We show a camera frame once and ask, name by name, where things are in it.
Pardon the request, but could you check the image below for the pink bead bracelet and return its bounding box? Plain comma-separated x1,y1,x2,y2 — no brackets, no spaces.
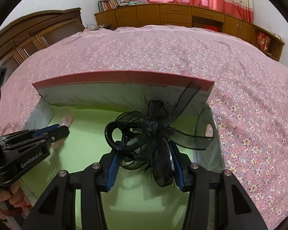
50,115,74,149

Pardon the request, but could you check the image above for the black ribbon hair clip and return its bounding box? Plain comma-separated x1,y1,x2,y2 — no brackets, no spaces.
104,83,214,187

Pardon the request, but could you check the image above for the left hand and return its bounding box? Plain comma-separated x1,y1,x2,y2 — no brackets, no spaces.
0,180,24,217

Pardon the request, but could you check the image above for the cardboard box with green lining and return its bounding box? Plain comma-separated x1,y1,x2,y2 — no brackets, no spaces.
23,71,221,229

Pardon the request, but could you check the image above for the dark wooden wardrobe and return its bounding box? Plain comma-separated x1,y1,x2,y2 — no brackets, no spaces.
0,8,85,79

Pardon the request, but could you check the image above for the pink floral bedspread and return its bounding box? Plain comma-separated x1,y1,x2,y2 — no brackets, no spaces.
0,25,288,229

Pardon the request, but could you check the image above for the row of books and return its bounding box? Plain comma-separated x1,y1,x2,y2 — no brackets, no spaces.
98,0,122,12

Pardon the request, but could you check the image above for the folded clothes stack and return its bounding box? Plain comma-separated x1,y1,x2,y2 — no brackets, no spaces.
120,0,149,6

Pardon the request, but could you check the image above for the long wooden cabinet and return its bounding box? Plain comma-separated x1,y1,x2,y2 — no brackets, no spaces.
94,4,285,61

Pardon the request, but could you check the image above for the red box on shelf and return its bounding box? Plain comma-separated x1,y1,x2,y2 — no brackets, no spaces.
257,31,271,52

